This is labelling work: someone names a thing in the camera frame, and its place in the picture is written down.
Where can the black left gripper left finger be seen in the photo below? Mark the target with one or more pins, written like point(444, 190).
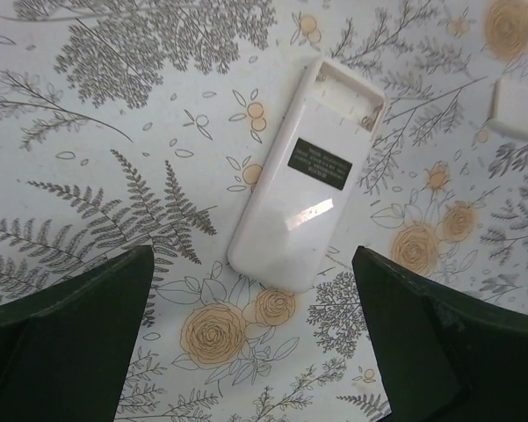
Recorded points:
point(64, 351)

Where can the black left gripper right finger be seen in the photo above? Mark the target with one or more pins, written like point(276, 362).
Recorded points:
point(442, 354)

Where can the white battery cover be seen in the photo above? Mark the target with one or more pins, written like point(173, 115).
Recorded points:
point(509, 109)

